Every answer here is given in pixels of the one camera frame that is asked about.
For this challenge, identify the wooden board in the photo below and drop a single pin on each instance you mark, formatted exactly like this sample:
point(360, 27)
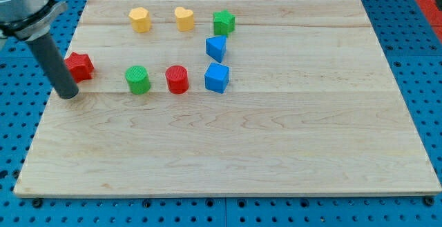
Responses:
point(311, 109)

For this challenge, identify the yellow hexagon block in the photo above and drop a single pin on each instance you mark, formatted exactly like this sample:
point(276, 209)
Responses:
point(140, 19)

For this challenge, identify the red star block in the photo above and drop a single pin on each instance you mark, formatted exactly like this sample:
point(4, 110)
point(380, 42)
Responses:
point(80, 66)

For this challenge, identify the blue triangle block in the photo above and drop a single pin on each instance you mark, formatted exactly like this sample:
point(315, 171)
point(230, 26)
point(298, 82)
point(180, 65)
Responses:
point(216, 47)

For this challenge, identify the red cylinder block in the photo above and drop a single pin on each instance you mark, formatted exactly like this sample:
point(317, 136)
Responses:
point(177, 79)

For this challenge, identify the yellow heart block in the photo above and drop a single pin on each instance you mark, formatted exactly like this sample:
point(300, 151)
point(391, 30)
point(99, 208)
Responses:
point(184, 19)

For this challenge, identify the blue cube block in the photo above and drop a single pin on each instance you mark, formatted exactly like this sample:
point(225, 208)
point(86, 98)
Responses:
point(216, 77)

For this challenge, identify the green star block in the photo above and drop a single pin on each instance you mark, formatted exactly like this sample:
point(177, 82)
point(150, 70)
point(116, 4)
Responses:
point(223, 23)

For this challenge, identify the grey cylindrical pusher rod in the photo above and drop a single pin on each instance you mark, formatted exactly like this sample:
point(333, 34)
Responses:
point(48, 56)

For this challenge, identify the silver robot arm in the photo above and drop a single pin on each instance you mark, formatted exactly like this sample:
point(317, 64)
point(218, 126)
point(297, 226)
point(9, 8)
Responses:
point(27, 20)

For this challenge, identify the green cylinder block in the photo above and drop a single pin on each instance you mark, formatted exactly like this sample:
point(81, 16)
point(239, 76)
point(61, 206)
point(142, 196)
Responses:
point(137, 80)

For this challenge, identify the red strip at edge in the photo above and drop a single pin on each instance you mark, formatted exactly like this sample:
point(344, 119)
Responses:
point(426, 2)

